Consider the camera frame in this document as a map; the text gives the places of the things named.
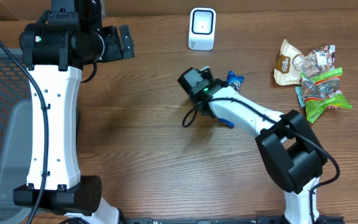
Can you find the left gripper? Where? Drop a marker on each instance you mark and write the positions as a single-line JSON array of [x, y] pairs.
[[115, 50]]

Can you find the blue Oreo cookie pack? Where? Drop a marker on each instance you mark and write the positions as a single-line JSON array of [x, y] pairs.
[[234, 81]]

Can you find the beige brown pastry bag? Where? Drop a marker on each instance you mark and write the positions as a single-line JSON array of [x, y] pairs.
[[291, 63]]

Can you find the teal snack wrapper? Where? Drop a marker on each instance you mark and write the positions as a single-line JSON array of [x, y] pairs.
[[298, 90]]

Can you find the green snack bag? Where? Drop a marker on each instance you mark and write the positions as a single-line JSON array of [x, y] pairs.
[[321, 92]]

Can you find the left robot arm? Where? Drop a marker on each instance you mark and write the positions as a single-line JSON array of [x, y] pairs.
[[55, 50]]

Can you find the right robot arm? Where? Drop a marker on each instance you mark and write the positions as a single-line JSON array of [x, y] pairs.
[[292, 155]]

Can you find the white barcode scanner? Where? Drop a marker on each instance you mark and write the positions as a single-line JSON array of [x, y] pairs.
[[202, 29]]

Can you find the grey plastic basket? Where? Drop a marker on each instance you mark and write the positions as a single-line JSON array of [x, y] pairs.
[[15, 134]]

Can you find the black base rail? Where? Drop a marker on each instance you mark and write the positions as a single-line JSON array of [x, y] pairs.
[[204, 221]]

